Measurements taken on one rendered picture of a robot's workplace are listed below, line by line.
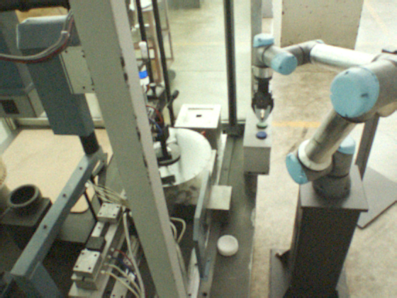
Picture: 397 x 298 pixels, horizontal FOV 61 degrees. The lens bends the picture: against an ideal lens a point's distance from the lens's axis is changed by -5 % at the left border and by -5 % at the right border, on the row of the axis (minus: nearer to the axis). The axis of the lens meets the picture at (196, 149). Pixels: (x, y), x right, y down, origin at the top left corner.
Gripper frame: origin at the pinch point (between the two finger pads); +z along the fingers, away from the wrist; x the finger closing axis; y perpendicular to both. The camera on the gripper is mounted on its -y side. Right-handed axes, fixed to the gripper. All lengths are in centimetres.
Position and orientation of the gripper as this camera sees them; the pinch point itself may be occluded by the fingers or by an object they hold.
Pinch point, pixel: (261, 120)
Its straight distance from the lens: 146.1
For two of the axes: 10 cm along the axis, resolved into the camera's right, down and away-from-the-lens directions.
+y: 1.7, -6.3, 7.6
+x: -9.8, -0.4, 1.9
